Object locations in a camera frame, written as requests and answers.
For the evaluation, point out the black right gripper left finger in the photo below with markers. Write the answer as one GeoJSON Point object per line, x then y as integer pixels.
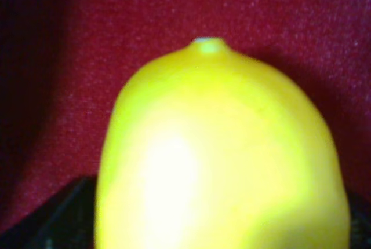
{"type": "Point", "coordinates": [66, 220]}

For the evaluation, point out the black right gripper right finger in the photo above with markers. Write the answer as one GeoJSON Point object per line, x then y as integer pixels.
{"type": "Point", "coordinates": [360, 223]}

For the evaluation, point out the yellow toy mango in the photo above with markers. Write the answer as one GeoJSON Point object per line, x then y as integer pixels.
{"type": "Point", "coordinates": [208, 148]}

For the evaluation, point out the red table cloth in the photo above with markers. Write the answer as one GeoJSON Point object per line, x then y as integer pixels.
{"type": "Point", "coordinates": [65, 62]}

